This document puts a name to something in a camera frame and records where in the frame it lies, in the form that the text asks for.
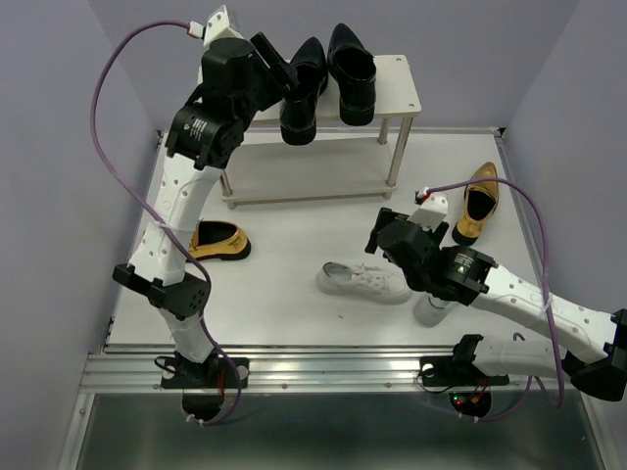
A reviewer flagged white lace-up sneaker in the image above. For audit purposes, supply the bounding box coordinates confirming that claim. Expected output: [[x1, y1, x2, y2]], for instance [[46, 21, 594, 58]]
[[315, 261, 411, 306]]

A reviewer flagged black patent loafer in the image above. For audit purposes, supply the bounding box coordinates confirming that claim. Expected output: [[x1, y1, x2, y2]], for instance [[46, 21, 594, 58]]
[[280, 37, 328, 146]]

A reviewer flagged gold loafer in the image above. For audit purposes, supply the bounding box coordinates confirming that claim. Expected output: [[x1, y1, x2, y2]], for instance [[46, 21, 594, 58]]
[[188, 220, 252, 260], [452, 163, 499, 246]]

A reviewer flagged black loafer with tag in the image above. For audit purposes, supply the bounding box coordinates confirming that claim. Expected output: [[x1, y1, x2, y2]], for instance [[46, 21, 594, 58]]
[[327, 23, 376, 126]]

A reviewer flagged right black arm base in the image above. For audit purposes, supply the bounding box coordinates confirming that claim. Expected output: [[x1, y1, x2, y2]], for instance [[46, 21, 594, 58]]
[[414, 334, 509, 420]]

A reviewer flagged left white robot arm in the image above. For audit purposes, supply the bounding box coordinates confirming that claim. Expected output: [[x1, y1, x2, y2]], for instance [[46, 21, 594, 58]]
[[113, 32, 297, 386]]

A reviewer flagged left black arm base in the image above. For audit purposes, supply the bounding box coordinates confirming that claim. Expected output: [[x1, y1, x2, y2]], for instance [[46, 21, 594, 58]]
[[154, 352, 250, 426]]

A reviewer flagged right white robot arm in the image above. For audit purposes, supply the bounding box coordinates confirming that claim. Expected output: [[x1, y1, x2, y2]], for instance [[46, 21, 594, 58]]
[[365, 208, 626, 401]]

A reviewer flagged white two-tier shoe shelf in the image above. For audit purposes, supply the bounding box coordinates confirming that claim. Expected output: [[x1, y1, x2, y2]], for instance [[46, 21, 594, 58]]
[[220, 55, 421, 209]]

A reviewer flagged white sneaker right side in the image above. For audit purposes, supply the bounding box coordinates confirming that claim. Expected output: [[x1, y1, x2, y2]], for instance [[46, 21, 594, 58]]
[[412, 294, 451, 328]]

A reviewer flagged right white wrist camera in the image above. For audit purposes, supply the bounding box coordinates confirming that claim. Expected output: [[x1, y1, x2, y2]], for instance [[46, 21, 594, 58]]
[[409, 192, 449, 230]]

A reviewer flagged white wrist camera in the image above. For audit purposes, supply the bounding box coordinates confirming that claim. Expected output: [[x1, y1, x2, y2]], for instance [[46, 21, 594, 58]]
[[203, 4, 243, 51], [409, 192, 449, 230]]

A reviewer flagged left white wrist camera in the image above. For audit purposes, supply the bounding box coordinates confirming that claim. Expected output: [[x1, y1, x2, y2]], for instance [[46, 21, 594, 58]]
[[203, 4, 243, 51]]

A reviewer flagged aluminium mounting rail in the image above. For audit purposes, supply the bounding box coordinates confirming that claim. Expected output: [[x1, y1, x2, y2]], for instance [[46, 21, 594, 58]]
[[82, 345, 599, 398]]

